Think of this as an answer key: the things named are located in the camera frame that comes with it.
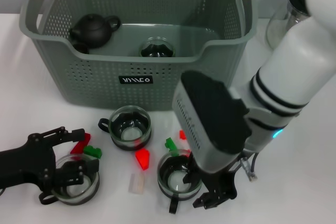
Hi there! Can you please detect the black ceramic teapot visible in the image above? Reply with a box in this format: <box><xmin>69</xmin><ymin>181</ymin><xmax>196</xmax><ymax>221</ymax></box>
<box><xmin>69</xmin><ymin>14</ymin><xmax>122</xmax><ymax>49</ymax></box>

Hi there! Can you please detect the right arm cable metal plug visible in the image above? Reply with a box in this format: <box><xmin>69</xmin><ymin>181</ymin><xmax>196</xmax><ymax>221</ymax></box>
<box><xmin>240</xmin><ymin>152</ymin><xmax>259</xmax><ymax>182</ymax></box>

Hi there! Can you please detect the bright red sloped toy brick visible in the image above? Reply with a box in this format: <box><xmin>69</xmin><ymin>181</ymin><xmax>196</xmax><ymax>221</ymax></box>
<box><xmin>134</xmin><ymin>148</ymin><xmax>151</xmax><ymax>170</ymax></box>

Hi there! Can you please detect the green toy brick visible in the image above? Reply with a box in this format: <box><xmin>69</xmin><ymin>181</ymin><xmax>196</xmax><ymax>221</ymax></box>
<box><xmin>83</xmin><ymin>145</ymin><xmax>102</xmax><ymax>159</ymax></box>
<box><xmin>164</xmin><ymin>137</ymin><xmax>179</xmax><ymax>156</ymax></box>

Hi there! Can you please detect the grey perforated plastic storage bin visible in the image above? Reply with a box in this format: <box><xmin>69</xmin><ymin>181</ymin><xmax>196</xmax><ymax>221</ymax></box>
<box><xmin>18</xmin><ymin>0</ymin><xmax>258</xmax><ymax>111</ymax></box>

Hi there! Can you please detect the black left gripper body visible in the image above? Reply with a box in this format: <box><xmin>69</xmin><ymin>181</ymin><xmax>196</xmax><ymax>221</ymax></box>
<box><xmin>0</xmin><ymin>133</ymin><xmax>57</xmax><ymax>191</ymax></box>

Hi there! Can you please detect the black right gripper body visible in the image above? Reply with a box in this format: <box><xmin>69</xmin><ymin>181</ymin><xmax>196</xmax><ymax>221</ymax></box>
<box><xmin>202</xmin><ymin>153</ymin><xmax>238</xmax><ymax>201</ymax></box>

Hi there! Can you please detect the clear transparent toy brick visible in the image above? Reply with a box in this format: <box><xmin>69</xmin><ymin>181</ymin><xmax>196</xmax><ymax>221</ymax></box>
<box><xmin>128</xmin><ymin>173</ymin><xmax>146</xmax><ymax>195</ymax></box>

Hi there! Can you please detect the glass teacup black base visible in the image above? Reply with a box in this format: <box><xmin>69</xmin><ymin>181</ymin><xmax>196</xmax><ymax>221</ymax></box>
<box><xmin>98</xmin><ymin>105</ymin><xmax>152</xmax><ymax>152</ymax></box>
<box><xmin>138</xmin><ymin>37</ymin><xmax>176</xmax><ymax>58</ymax></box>
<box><xmin>156</xmin><ymin>150</ymin><xmax>204</xmax><ymax>215</ymax></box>
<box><xmin>38</xmin><ymin>154</ymin><xmax>100</xmax><ymax>206</ymax></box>

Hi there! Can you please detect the dark red long toy brick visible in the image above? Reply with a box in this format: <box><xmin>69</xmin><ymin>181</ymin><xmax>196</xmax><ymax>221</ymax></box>
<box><xmin>70</xmin><ymin>132</ymin><xmax>92</xmax><ymax>161</ymax></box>

